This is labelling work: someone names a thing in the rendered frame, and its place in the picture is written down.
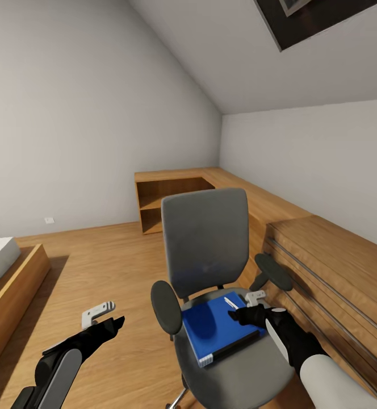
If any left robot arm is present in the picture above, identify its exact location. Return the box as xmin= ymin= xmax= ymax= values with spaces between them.
xmin=11 ymin=301 xmax=125 ymax=409

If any swivel chair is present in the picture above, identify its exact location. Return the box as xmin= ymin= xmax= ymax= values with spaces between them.
xmin=150 ymin=187 xmax=296 ymax=409

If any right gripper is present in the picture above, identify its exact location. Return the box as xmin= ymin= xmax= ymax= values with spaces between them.
xmin=228 ymin=304 xmax=265 ymax=327

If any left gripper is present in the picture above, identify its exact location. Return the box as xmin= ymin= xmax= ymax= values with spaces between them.
xmin=79 ymin=316 xmax=125 ymax=353

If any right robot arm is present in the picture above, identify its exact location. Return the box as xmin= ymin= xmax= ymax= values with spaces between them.
xmin=228 ymin=289 xmax=377 ymax=409

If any folder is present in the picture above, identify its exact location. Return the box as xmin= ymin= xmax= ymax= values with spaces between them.
xmin=182 ymin=291 xmax=265 ymax=368

